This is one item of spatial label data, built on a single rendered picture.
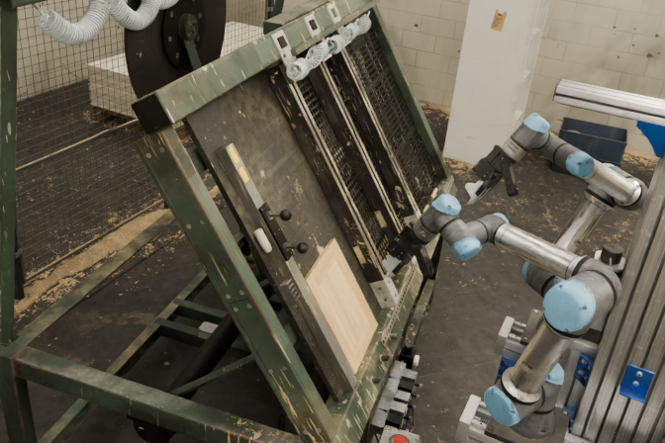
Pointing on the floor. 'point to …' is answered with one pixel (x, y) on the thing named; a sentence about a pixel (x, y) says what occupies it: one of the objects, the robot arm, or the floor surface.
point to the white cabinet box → (500, 46)
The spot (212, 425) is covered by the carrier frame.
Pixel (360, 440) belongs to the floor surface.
